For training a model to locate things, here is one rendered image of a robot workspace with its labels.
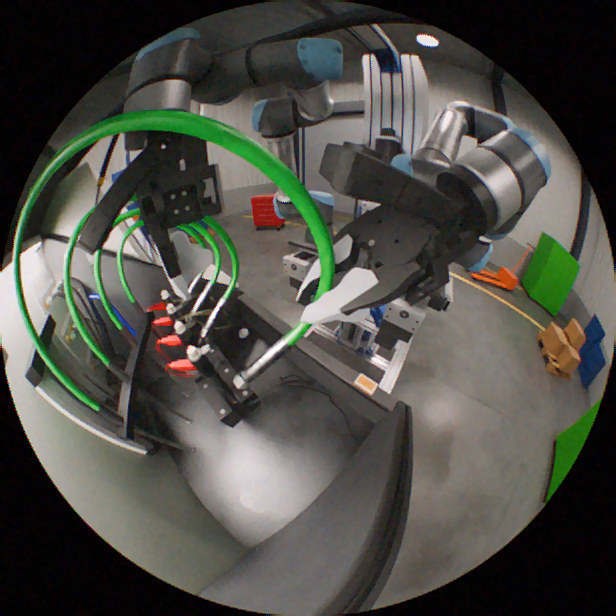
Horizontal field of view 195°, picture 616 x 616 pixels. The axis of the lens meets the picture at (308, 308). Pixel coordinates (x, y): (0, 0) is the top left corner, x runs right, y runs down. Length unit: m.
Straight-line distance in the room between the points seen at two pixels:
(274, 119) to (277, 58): 0.39
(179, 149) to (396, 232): 0.22
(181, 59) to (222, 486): 0.73
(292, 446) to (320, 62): 0.70
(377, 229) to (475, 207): 0.09
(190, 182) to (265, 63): 0.18
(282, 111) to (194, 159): 0.45
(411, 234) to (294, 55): 0.24
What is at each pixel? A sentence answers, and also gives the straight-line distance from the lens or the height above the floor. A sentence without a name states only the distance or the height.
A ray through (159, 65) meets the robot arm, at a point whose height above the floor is 1.50.
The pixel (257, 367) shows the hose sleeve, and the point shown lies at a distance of 0.23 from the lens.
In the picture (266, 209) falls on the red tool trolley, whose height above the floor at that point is 0.56.
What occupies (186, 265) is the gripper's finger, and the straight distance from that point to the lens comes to 0.22.
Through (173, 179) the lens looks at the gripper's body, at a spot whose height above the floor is 1.37.
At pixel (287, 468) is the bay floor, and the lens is 0.52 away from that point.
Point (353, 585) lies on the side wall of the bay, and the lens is 0.17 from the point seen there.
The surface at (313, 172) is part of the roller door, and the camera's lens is 7.65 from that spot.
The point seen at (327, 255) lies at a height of 1.29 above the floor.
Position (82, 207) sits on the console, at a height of 1.43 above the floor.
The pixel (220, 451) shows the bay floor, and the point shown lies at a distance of 0.57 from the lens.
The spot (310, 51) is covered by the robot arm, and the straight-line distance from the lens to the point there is 0.28.
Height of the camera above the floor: 1.35
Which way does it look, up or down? 42 degrees down
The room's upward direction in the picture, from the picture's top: straight up
